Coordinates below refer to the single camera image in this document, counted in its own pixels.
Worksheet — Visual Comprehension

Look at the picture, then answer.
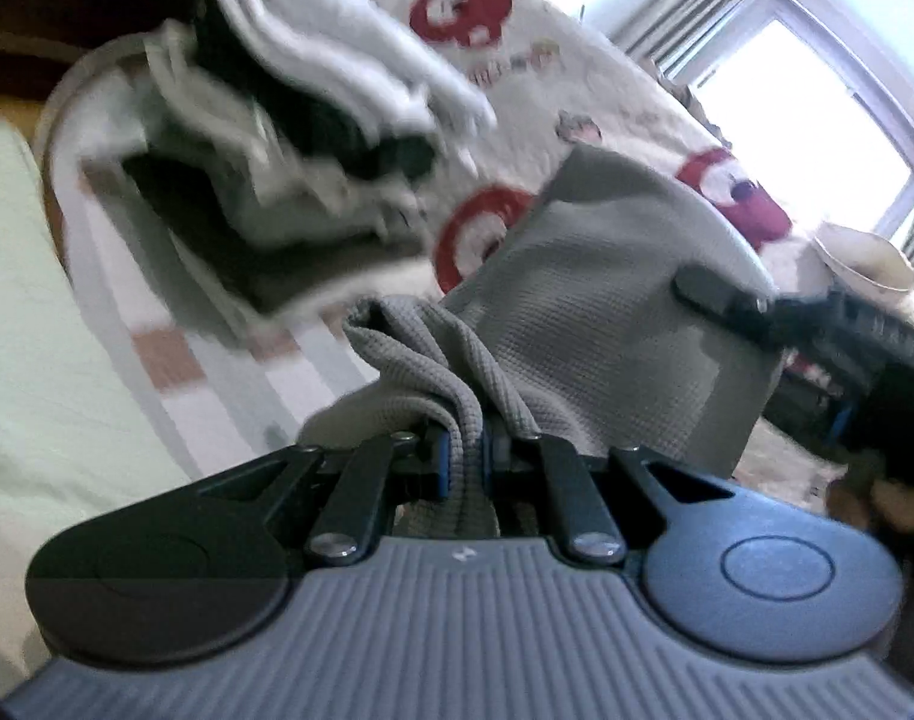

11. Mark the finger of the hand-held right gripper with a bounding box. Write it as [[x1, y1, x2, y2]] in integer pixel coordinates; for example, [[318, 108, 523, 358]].
[[671, 266, 789, 352]]

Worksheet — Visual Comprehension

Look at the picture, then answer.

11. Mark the white blanket with red print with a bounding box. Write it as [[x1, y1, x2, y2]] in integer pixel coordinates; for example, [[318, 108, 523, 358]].
[[307, 0, 914, 331]]

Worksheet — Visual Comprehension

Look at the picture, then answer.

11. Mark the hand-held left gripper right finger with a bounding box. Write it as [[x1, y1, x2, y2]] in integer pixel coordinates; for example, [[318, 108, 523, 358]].
[[483, 431, 735, 565]]

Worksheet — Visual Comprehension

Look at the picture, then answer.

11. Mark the pile of folded clothes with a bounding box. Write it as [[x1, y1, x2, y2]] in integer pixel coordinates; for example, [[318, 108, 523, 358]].
[[74, 0, 503, 332]]

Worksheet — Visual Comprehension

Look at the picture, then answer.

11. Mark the checked white and brown bedcover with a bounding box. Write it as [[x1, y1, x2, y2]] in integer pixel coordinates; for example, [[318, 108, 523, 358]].
[[37, 37, 458, 482]]

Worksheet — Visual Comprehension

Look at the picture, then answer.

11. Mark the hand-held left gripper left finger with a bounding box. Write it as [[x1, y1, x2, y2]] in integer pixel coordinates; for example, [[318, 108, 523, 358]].
[[198, 431, 455, 565]]

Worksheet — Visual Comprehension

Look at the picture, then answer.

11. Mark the bright window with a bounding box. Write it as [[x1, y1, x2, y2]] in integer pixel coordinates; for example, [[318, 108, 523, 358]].
[[689, 15, 914, 235]]

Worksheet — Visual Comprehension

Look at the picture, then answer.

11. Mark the grey striped curtain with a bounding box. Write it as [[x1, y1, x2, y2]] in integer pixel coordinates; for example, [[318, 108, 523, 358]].
[[611, 0, 767, 85]]

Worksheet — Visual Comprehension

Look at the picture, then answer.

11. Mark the person's right hand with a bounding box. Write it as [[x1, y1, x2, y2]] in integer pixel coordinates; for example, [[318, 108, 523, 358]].
[[828, 457, 914, 542]]

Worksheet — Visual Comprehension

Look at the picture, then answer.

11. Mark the cream hat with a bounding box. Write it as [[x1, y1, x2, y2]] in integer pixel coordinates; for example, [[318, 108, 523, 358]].
[[809, 225, 914, 295]]

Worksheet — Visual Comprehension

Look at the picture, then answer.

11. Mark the light green quilt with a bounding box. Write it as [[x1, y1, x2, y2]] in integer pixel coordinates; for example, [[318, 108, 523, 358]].
[[0, 120, 197, 691]]

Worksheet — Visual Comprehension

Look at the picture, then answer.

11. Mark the grey waffle-knit garment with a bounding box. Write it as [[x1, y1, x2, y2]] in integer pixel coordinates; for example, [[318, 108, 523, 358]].
[[299, 146, 789, 541]]

